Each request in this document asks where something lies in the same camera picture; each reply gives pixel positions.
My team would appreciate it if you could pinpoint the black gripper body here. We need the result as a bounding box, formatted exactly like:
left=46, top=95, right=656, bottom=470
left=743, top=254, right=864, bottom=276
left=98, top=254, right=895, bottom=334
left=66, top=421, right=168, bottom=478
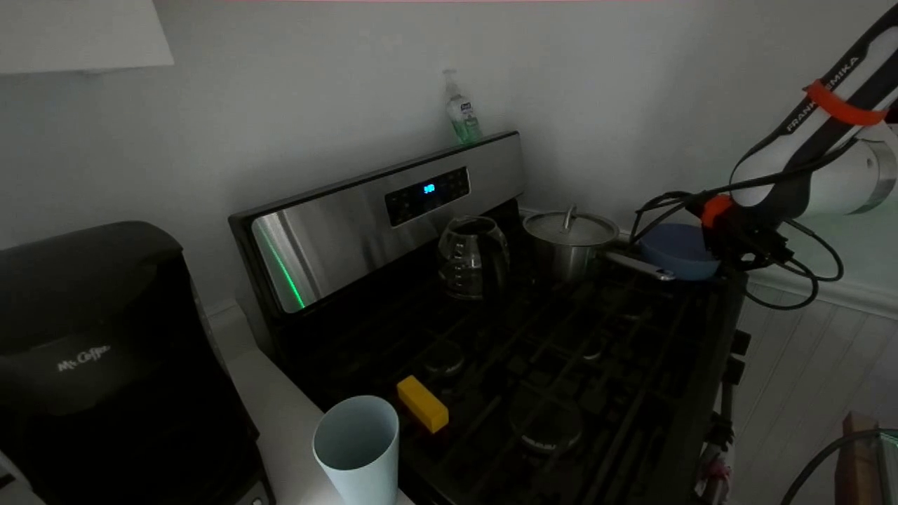
left=700, top=195, right=791, bottom=269

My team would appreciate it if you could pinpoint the blue bowl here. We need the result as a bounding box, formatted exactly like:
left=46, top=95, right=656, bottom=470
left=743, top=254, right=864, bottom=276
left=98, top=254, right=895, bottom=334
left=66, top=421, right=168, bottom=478
left=641, top=224, right=721, bottom=280

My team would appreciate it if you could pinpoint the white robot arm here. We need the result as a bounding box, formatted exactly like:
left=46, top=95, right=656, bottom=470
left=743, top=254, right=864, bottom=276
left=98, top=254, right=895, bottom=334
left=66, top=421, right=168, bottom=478
left=696, top=8, right=898, bottom=269

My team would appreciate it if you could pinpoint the black gas stove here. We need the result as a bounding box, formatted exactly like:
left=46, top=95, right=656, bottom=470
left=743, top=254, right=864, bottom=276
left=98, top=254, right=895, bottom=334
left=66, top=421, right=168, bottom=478
left=230, top=132, right=743, bottom=505

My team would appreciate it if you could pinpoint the stainless steel pot with lid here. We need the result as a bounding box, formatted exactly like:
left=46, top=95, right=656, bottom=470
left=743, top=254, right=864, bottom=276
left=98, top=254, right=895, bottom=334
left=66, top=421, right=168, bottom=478
left=520, top=205, right=679, bottom=286

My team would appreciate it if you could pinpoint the glass coffee carafe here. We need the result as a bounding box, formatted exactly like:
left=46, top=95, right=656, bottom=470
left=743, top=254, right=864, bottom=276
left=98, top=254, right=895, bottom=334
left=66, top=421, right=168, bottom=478
left=438, top=216, right=512, bottom=301

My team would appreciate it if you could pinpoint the clear soap bottle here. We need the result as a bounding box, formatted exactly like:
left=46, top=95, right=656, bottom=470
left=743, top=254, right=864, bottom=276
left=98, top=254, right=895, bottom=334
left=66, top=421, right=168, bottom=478
left=445, top=71, right=482, bottom=147

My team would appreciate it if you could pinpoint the yellow block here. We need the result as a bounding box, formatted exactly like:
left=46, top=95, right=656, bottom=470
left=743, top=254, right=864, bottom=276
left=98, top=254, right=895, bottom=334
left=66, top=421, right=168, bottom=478
left=397, top=377, right=450, bottom=435

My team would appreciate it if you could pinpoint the light blue plastic cup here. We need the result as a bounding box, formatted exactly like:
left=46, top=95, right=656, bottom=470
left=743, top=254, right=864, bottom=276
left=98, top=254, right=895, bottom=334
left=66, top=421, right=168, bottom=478
left=311, top=395, right=401, bottom=505

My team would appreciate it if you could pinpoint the black coffee maker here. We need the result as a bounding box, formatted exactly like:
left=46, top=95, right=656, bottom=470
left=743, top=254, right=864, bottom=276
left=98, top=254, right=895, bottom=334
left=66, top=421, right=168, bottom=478
left=0, top=223, right=275, bottom=505

